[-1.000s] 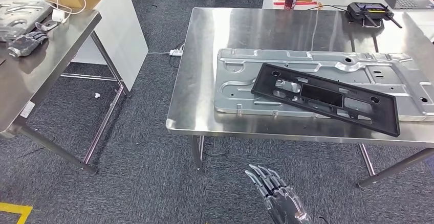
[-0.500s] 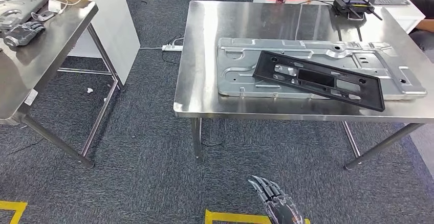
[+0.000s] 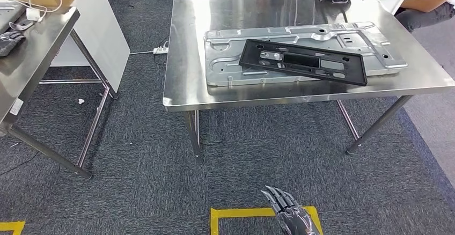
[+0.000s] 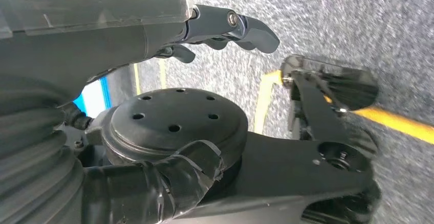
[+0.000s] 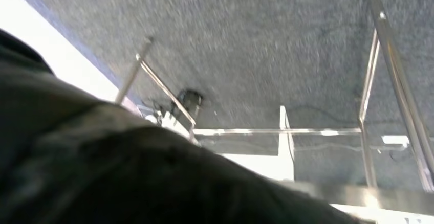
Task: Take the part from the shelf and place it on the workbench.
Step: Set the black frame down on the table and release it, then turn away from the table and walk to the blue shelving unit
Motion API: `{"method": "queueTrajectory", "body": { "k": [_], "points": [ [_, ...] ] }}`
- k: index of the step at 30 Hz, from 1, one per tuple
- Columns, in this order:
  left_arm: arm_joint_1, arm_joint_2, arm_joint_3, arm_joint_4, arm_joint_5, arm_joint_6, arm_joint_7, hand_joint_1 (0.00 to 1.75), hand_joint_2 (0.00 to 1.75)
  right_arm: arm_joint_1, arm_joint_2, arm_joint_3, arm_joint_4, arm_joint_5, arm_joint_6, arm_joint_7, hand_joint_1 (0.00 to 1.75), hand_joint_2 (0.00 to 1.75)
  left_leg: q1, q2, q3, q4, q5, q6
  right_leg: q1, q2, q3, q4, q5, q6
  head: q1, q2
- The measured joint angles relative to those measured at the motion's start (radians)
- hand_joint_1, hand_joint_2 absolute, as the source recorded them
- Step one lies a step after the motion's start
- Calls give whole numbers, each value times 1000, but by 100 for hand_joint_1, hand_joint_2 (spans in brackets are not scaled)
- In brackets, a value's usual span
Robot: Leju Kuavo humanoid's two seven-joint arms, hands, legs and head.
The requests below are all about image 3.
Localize person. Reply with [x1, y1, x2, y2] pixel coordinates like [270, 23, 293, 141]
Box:
[391, 0, 455, 33]

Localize large steel workbench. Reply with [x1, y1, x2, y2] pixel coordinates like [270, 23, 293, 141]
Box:
[162, 0, 455, 164]

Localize grey work glove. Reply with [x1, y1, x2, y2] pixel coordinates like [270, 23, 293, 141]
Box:
[0, 31, 27, 57]

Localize black plastic panel part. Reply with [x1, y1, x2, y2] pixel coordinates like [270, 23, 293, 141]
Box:
[239, 39, 369, 87]

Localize steel side table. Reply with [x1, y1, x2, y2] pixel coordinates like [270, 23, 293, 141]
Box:
[0, 0, 120, 180]

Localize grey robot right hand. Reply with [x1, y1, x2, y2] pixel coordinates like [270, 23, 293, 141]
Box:
[260, 185, 321, 235]

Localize grey stamped metal panel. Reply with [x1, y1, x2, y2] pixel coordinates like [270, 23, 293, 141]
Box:
[203, 21, 409, 87]

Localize yellow floor tape marking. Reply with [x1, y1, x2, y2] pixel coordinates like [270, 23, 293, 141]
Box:
[209, 205, 324, 235]

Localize grey flat device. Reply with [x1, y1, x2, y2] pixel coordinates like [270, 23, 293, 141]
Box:
[0, 0, 27, 35]

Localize white charger with cable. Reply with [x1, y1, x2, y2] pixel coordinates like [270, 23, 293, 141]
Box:
[9, 0, 63, 32]

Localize white panel table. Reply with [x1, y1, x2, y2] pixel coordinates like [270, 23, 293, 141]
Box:
[0, 0, 131, 94]

